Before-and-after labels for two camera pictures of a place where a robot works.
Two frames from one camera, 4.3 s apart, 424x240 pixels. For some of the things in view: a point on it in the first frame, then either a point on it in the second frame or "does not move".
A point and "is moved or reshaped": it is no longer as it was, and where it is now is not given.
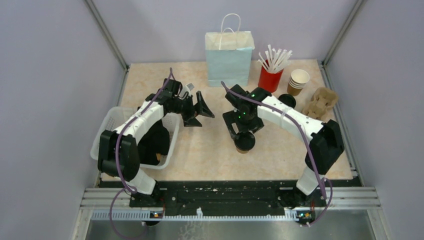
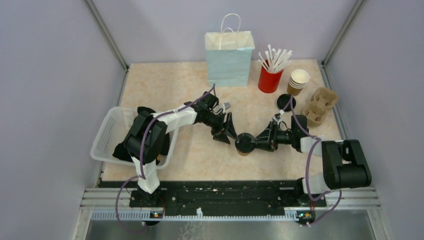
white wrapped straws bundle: (274, 61) does not move
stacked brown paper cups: (297, 81) does not move
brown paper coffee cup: (242, 151) is moved or reshaped
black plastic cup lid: (245, 141) does not move
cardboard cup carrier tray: (322, 100) does not move
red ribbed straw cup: (269, 80) does not move
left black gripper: (200, 108) to (217, 136)
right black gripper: (230, 117) to (273, 128)
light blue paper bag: (228, 56) does not move
